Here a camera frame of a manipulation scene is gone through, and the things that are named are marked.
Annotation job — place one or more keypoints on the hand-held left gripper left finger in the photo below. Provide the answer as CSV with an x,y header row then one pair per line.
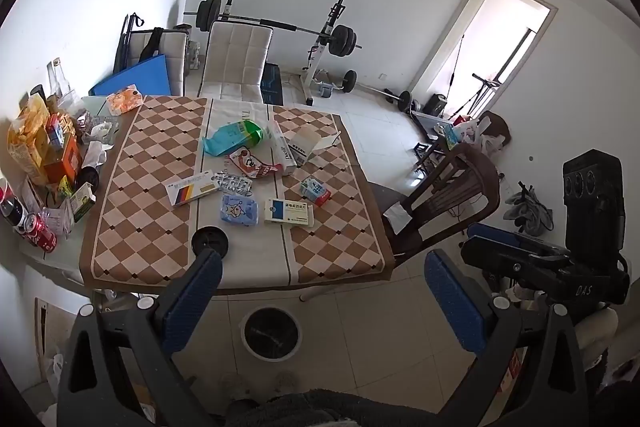
x,y
197,297

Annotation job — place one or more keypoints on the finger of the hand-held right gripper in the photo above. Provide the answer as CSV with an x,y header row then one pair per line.
x,y
485,257
500,236

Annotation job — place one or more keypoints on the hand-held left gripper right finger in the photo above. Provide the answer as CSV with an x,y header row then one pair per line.
x,y
455,302

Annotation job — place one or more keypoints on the white trash bin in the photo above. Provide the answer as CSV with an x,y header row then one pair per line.
x,y
270,332

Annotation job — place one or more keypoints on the white box with flag stripes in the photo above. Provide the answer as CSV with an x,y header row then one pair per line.
x,y
192,193

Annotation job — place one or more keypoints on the silver blister pack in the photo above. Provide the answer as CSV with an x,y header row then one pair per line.
x,y
231,182

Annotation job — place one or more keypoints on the white toothpaste box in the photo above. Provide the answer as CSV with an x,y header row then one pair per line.
x,y
281,152

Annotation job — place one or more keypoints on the person's right forearm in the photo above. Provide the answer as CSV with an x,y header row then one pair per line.
x,y
600,329

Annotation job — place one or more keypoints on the grey cloth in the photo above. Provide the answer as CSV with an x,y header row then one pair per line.
x,y
527,212

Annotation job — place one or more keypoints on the black round lid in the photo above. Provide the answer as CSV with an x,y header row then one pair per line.
x,y
210,238

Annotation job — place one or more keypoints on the brown plastic chair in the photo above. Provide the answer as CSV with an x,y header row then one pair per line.
x,y
450,187

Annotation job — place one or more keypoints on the light blue tissue pack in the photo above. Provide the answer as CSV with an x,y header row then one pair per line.
x,y
239,209

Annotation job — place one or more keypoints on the white plastic bag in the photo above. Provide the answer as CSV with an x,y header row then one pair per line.
x,y
470,132

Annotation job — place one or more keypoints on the brown garment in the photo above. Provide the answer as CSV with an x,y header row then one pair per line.
x,y
497,127

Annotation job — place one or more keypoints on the brown checkered tablecloth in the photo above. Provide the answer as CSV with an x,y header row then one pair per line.
x,y
150,187

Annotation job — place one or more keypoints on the white green medicine box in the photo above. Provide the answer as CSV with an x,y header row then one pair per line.
x,y
290,213

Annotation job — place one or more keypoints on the red white snack packet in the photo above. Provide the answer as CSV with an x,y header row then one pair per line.
x,y
250,163

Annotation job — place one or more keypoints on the black tripod stand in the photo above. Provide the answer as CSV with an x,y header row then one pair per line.
x,y
482,92

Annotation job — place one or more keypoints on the black speaker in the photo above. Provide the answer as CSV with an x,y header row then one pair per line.
x,y
435,104

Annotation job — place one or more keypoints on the green white tea box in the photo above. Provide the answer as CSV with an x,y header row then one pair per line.
x,y
82,203

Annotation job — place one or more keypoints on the small blue milk carton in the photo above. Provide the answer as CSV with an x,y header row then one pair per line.
x,y
315,191

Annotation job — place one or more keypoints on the green blue snack bag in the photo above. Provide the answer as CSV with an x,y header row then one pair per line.
x,y
235,137

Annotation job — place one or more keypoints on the red soda can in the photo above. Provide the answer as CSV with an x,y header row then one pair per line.
x,y
42,233

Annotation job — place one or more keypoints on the long dumbbell bar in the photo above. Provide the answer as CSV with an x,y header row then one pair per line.
x,y
402,99

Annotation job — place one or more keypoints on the white crumpled floor bag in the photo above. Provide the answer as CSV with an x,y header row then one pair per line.
x,y
50,382

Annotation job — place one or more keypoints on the open white carton box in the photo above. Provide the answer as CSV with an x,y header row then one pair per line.
x,y
306,147

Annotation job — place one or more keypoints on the crumpled clear plastic wrap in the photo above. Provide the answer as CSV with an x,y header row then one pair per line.
x,y
100,139

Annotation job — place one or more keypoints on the orange carton box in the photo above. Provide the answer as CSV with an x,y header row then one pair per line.
x,y
62,159

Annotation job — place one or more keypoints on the dark cola bottle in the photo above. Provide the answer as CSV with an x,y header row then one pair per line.
x,y
11,209

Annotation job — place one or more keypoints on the orange snack bag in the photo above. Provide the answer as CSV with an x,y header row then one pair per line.
x,y
125,101

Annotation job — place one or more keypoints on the black blue box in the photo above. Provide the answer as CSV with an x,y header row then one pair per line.
x,y
271,84

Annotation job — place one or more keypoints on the blue foam mat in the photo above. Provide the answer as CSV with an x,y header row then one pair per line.
x,y
140,77

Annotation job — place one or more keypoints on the yellow snack bag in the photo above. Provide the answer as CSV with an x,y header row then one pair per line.
x,y
27,137

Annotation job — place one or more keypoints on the white padded chair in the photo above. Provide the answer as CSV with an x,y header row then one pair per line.
x,y
237,57
174,52

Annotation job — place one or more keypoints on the black barbell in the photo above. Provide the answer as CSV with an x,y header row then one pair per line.
x,y
345,39

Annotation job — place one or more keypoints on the white weight bench rack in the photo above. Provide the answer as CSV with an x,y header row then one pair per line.
x,y
320,52

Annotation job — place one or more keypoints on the black folded stand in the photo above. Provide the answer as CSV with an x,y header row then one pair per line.
x,y
125,42

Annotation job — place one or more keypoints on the white door frame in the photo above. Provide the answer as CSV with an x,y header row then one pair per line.
x,y
422,57

